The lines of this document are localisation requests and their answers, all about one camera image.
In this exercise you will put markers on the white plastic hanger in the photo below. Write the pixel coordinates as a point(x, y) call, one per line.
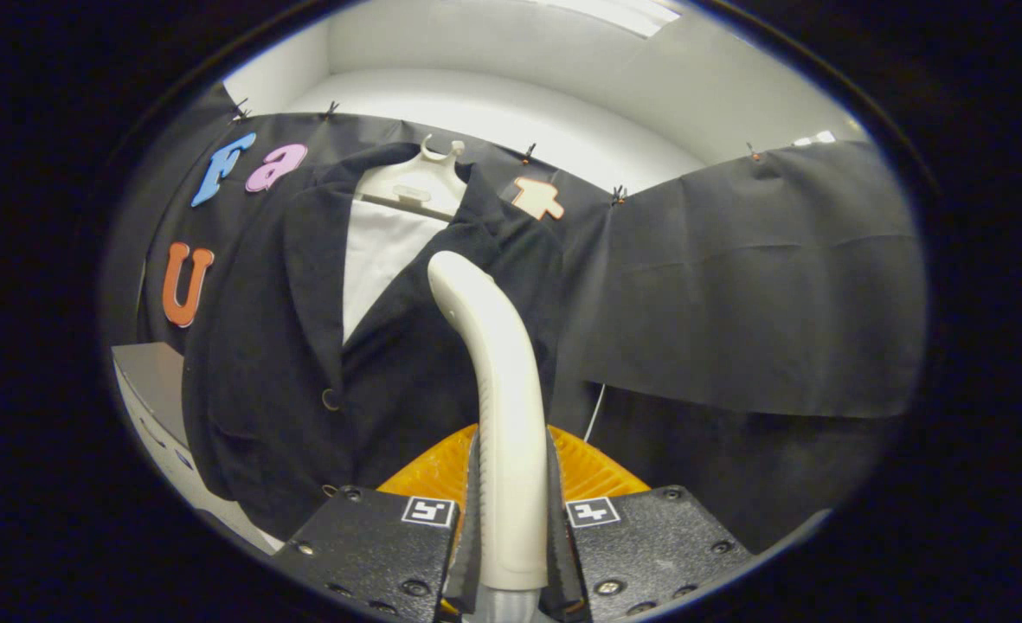
point(407, 186)

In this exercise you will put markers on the white garment steamer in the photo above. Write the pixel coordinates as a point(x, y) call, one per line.
point(510, 433)

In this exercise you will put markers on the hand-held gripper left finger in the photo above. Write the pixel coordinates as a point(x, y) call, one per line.
point(469, 562)

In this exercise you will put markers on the ceiling light panel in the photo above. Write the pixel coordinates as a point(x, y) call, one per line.
point(623, 13)

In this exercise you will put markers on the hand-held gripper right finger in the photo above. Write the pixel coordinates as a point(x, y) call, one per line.
point(562, 562)

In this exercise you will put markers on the white padded garment form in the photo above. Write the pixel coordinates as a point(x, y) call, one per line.
point(381, 260)

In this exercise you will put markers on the black blazer jacket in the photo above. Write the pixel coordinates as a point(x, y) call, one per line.
point(286, 389)

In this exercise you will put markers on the grey cabinet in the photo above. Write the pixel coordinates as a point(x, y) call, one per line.
point(151, 381)

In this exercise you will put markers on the black backdrop cloth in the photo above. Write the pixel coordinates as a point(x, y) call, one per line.
point(735, 303)

